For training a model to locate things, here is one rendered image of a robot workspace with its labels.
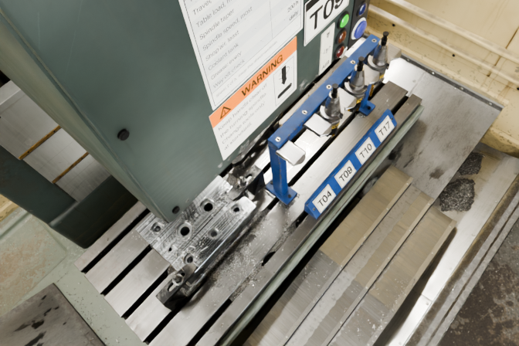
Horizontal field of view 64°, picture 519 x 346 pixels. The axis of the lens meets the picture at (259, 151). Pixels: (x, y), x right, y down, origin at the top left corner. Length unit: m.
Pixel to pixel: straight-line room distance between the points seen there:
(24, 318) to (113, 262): 0.46
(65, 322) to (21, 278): 0.31
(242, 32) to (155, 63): 0.11
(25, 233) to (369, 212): 1.37
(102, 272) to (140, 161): 1.00
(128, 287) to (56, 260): 0.56
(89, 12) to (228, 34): 0.16
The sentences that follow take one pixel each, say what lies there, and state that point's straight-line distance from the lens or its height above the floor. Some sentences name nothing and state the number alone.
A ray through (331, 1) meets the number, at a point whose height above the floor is 1.77.
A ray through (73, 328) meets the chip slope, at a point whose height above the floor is 0.64.
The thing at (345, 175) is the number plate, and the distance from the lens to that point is 1.36.
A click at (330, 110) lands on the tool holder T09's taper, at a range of 1.10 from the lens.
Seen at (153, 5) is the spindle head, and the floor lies 1.93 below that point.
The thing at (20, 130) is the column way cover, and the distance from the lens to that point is 1.20.
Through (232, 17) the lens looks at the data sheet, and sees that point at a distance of 0.42.
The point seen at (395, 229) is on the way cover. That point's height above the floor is 0.73.
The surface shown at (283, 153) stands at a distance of 1.07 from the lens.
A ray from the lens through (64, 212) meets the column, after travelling 1.57.
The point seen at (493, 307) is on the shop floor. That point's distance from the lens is 2.36.
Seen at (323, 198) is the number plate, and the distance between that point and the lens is 1.31.
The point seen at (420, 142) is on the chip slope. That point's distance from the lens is 1.69.
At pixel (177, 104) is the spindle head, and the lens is 0.42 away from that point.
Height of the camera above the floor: 2.15
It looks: 60 degrees down
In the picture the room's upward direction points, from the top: 9 degrees counter-clockwise
